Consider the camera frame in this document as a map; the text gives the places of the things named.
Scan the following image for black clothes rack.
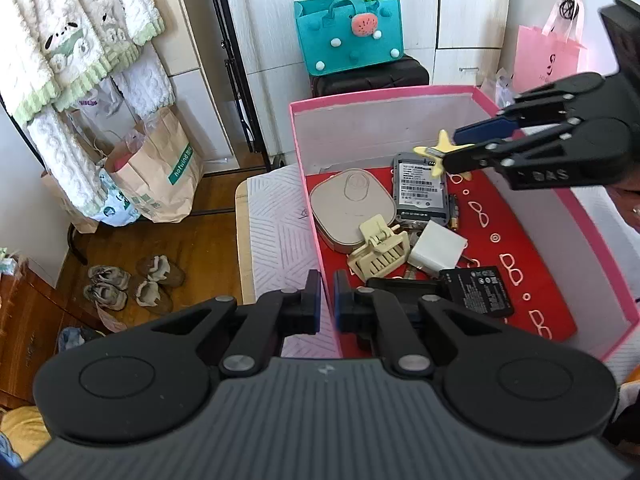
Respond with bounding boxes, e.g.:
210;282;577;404
0;0;273;266

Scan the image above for white wardrobe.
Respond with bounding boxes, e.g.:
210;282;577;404
220;0;516;158

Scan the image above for pink shopping bag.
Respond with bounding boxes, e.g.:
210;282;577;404
514;0;587;95

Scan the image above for brown fleece-lined shoe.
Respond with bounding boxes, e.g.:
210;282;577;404
135;280;173;315
136;255;186;288

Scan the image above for small brown paper bag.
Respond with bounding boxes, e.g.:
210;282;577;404
42;170;101;235

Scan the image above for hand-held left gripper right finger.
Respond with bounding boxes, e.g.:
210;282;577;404
333;269;507;380

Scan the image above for cream plastic hair claw clip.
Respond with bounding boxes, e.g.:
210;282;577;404
346;214;413;278

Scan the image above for blue and white cloth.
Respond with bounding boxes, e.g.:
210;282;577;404
59;326;101;353

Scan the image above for white charger plug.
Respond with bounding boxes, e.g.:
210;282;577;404
407;221;468;278

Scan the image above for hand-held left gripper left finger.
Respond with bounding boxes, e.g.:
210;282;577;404
150;269;322;380

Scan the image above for pink cardboard box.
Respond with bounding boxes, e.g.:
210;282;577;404
288;85;640;361

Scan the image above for teal felt bag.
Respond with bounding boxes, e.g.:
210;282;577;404
294;0;405;73

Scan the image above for yellow star hair clip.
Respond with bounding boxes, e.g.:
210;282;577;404
414;130;473;177

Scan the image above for person's right forearm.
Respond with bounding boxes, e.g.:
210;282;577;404
612;182;640;236

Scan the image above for white knitted clothes hanging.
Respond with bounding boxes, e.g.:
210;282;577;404
0;0;166;126

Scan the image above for white and green plastic bag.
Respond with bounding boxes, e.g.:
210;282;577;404
97;167;143;226

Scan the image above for black suitcase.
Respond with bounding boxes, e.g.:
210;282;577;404
309;55;431;98

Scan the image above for wooden dresser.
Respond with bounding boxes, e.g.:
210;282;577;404
0;267;101;406

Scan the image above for black flat battery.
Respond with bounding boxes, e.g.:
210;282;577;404
439;265;516;318

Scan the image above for white patterned mat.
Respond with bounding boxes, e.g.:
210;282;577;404
235;165;346;361

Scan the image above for white fleece towel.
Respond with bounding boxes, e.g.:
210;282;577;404
27;52;176;221

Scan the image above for small dark battery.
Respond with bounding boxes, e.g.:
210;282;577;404
447;192;462;233

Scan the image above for yellow pillow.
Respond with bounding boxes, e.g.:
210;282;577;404
0;406;51;466

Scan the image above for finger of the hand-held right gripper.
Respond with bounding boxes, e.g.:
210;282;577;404
452;72;609;145
442;119;585;176

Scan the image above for beige square device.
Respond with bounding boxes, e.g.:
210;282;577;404
309;170;398;255

